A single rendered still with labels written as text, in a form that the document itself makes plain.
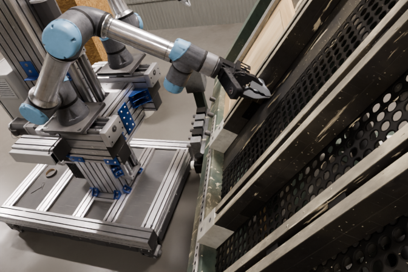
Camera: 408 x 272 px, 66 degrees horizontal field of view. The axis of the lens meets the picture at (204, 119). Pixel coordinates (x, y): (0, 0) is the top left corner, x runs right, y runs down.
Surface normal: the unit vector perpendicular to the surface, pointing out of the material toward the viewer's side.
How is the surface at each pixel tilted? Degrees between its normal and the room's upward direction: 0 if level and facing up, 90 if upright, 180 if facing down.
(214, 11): 90
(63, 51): 85
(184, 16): 90
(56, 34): 85
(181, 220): 0
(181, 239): 0
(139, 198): 0
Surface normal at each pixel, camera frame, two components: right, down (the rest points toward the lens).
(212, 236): -0.11, 0.64
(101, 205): -0.21, -0.76
